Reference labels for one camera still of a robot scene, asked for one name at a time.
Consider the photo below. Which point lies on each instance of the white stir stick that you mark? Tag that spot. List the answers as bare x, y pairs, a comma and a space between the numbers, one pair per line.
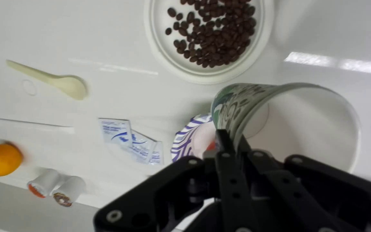
37, 124

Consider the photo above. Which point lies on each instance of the right creamer pod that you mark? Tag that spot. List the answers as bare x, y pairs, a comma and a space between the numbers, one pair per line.
68, 191

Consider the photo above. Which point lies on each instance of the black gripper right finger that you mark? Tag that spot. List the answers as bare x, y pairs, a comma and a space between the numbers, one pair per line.
317, 196

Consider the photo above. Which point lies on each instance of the left creamer pod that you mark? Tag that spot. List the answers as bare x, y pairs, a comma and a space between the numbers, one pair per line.
43, 184

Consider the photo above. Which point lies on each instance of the white saucer plate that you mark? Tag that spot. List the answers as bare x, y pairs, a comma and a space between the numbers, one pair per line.
156, 20

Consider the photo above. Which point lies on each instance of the coffee beans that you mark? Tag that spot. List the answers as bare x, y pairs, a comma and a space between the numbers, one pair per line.
213, 32

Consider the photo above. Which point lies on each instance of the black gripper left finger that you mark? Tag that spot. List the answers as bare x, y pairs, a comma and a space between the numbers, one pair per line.
235, 198

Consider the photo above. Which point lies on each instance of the orange fruit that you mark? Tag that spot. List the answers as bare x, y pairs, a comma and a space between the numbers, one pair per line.
10, 158

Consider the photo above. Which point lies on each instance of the patterned paper cup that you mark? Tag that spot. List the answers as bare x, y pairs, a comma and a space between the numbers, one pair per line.
290, 118

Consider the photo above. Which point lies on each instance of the blue white sugar packet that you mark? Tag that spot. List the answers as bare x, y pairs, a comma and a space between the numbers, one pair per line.
143, 148
116, 130

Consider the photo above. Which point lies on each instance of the cream plastic spoon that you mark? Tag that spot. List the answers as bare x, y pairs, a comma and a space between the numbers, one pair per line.
70, 85

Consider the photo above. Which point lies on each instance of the creamer pod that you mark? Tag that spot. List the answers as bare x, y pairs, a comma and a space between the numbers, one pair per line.
43, 184
68, 191

